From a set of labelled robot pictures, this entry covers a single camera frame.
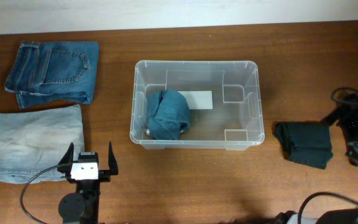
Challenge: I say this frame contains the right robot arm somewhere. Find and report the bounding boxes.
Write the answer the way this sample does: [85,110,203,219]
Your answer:
[273,90,358,223]

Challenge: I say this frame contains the dark blue folded jeans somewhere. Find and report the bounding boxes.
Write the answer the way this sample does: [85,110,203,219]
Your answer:
[4,41,99,108]

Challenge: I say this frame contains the teal blue shirt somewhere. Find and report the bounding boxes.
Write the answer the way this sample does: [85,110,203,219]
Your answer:
[146,90,191,140]

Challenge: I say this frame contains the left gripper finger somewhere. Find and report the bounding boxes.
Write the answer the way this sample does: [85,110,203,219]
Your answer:
[108,141,119,176]
[58,142,74,165]

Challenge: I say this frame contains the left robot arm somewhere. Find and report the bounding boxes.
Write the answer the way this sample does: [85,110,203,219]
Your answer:
[57,144,119,223]

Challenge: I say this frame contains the light blue jeans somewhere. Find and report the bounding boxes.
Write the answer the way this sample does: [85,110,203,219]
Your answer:
[0,105,85,184]

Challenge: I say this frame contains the clear plastic storage bin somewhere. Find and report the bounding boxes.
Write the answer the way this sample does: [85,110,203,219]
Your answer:
[129,60,265,151]

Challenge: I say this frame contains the black garment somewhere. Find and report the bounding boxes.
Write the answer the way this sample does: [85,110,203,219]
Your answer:
[273,122,333,169]

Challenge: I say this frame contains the white label in bin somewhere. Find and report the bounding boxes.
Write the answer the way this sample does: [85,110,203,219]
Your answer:
[180,91,213,110]

